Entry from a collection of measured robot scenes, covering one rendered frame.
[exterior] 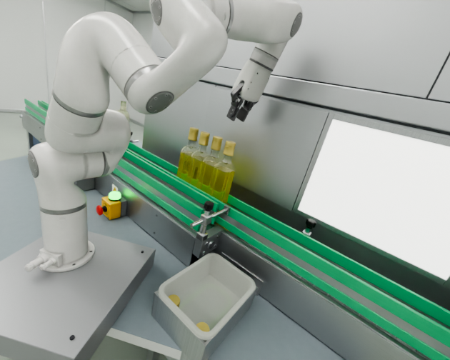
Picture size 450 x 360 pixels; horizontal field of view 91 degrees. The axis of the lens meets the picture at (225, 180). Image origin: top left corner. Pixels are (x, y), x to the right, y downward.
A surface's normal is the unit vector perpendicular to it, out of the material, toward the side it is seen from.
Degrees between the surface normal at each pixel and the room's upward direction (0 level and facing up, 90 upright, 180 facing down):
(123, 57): 68
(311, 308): 90
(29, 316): 2
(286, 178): 90
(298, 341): 0
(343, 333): 90
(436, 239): 90
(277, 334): 0
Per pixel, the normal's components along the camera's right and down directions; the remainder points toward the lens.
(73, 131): 0.23, 0.82
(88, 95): 0.72, 0.40
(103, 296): 0.18, -0.92
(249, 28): 0.02, 0.87
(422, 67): -0.59, 0.16
